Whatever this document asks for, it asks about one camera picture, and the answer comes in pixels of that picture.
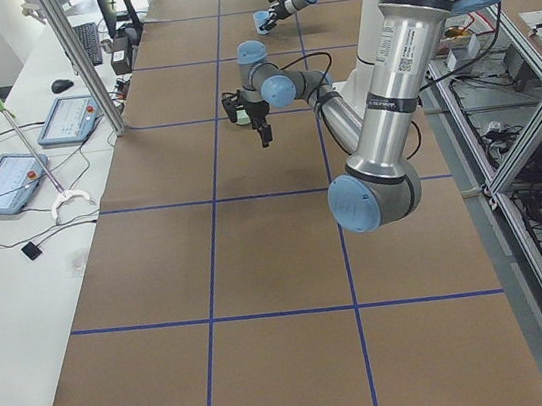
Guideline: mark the black computer mouse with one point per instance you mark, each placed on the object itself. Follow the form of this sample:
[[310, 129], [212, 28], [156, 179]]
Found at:
[[61, 85]]

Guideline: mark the far teach pendant tablet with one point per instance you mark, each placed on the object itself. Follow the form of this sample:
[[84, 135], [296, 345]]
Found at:
[[70, 120]]

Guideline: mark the light blue plastic cup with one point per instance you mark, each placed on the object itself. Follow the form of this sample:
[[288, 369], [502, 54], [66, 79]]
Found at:
[[261, 19]]

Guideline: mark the teach pendant tablet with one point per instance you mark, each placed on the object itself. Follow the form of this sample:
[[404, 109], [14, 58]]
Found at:
[[70, 120], [20, 175]]

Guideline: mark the reacher grabber stick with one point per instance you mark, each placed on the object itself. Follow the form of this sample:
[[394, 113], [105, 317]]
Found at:
[[63, 194]]

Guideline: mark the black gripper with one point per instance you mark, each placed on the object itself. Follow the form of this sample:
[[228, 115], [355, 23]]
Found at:
[[256, 112], [277, 12]]

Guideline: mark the black keyboard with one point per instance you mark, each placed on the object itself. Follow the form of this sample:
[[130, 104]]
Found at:
[[88, 36]]

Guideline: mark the aluminium frame post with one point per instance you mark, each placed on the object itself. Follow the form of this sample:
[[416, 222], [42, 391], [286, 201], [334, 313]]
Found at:
[[80, 60]]

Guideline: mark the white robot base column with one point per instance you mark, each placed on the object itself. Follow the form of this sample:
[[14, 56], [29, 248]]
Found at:
[[357, 86]]

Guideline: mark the near teach pendant tablet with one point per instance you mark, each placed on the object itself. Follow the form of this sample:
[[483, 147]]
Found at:
[[20, 175]]

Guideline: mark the black power adapter box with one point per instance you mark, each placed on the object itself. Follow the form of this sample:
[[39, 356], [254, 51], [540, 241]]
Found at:
[[121, 56]]

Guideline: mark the small black square pad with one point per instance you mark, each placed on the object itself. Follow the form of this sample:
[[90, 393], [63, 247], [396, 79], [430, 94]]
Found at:
[[31, 251]]

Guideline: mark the aluminium frame rack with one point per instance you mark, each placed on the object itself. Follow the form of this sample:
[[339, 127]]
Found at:
[[488, 76]]

